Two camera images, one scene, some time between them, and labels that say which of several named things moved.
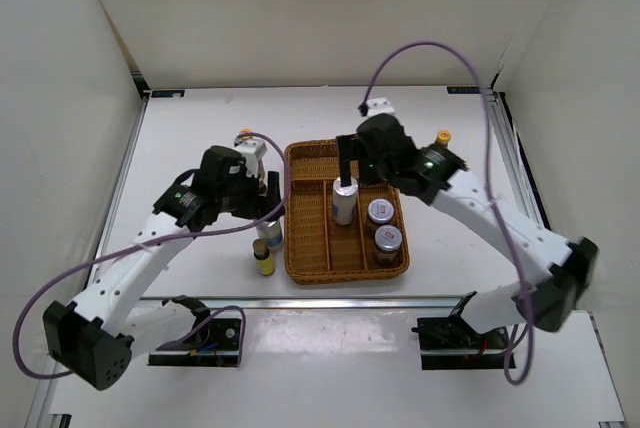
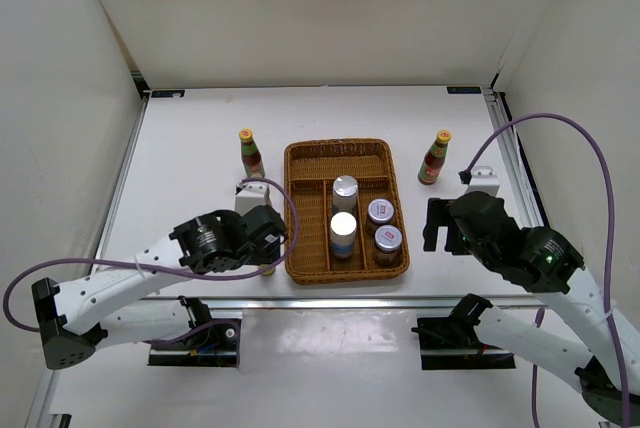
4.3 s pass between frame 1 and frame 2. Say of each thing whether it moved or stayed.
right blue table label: stayed
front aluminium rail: stayed
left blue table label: stayed
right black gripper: moved
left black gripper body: moved
